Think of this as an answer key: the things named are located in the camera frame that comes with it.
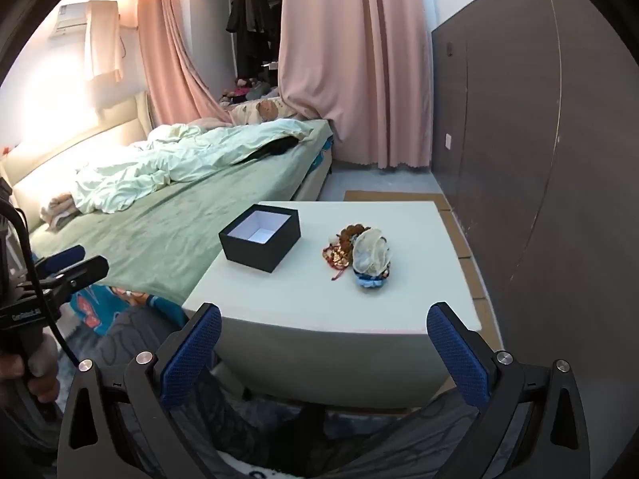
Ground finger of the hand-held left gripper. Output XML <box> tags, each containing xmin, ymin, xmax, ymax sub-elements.
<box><xmin>31</xmin><ymin>245</ymin><xmax>85</xmax><ymax>276</ymax></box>
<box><xmin>22</xmin><ymin>255</ymin><xmax>109</xmax><ymax>306</ymax></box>

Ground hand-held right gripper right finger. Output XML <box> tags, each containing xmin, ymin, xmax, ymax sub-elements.
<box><xmin>426</xmin><ymin>302</ymin><xmax>592</xmax><ymax>479</ymax></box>

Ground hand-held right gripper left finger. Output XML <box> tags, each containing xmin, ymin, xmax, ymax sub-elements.
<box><xmin>57</xmin><ymin>302</ymin><xmax>223</xmax><ymax>479</ymax></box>

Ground black square gift box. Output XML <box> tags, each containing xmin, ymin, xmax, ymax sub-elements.
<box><xmin>218</xmin><ymin>204</ymin><xmax>302</xmax><ymax>274</ymax></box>

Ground blue striped scrunchie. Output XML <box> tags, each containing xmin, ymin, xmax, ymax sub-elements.
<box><xmin>353</xmin><ymin>267</ymin><xmax>393</xmax><ymax>291</ymax></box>

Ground red cord bracelet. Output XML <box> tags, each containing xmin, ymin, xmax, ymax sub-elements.
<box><xmin>321</xmin><ymin>247</ymin><xmax>353</xmax><ymax>283</ymax></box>

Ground gold butterfly brooch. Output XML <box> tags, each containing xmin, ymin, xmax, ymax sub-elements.
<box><xmin>323</xmin><ymin>243</ymin><xmax>354</xmax><ymax>267</ymax></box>

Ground brown bead bracelet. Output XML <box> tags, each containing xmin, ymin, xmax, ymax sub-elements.
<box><xmin>335</xmin><ymin>224</ymin><xmax>373</xmax><ymax>247</ymax></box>

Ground person's left hand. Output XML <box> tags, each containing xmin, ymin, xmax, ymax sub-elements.
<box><xmin>0</xmin><ymin>336</ymin><xmax>60</xmax><ymax>404</ymax></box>

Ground cartoon printed blanket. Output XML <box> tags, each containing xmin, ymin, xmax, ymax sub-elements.
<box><xmin>70</xmin><ymin>284</ymin><xmax>187</xmax><ymax>336</ymax></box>

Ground pinkish plush towel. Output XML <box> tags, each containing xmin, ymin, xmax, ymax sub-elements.
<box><xmin>40</xmin><ymin>192</ymin><xmax>81</xmax><ymax>229</ymax></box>

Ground grey patterned pants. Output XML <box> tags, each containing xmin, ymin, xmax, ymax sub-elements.
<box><xmin>65</xmin><ymin>304</ymin><xmax>480</xmax><ymax>479</ymax></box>

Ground white table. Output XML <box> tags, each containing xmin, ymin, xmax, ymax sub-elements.
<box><xmin>182</xmin><ymin>201</ymin><xmax>482</xmax><ymax>410</ymax></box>

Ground green bed sheet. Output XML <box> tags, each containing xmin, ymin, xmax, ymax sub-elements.
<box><xmin>27</xmin><ymin>120</ymin><xmax>333</xmax><ymax>306</ymax></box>

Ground pale green duvet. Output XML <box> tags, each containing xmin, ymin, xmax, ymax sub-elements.
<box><xmin>70</xmin><ymin>119</ymin><xmax>325</xmax><ymax>214</ymax></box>

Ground bed with cream headboard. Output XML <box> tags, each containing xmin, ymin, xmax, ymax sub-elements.
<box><xmin>0</xmin><ymin>91</ymin><xmax>334</xmax><ymax>320</ymax></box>

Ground hanging beige cloth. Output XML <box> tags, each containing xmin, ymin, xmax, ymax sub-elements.
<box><xmin>84</xmin><ymin>1</ymin><xmax>123</xmax><ymax>83</ymax></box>

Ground pink curtain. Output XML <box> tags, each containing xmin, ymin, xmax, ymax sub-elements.
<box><xmin>278</xmin><ymin>0</ymin><xmax>434</xmax><ymax>170</ymax></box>
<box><xmin>137</xmin><ymin>0</ymin><xmax>236</xmax><ymax>128</ymax></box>

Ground white air conditioner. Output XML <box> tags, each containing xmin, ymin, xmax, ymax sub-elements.
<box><xmin>49</xmin><ymin>2</ymin><xmax>91</xmax><ymax>41</ymax></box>

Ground bear print pillow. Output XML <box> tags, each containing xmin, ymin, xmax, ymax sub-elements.
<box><xmin>227</xmin><ymin>97</ymin><xmax>300</xmax><ymax>125</ymax></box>

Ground pile of plush toys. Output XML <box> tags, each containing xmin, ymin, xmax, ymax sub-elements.
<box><xmin>220</xmin><ymin>77</ymin><xmax>280</xmax><ymax>107</ymax></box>

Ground hanging dark clothes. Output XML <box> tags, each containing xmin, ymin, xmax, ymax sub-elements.
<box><xmin>226</xmin><ymin>0</ymin><xmax>281</xmax><ymax>81</ymax></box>

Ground black cable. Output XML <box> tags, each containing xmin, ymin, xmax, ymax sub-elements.
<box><xmin>0</xmin><ymin>200</ymin><xmax>83</xmax><ymax>367</ymax></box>

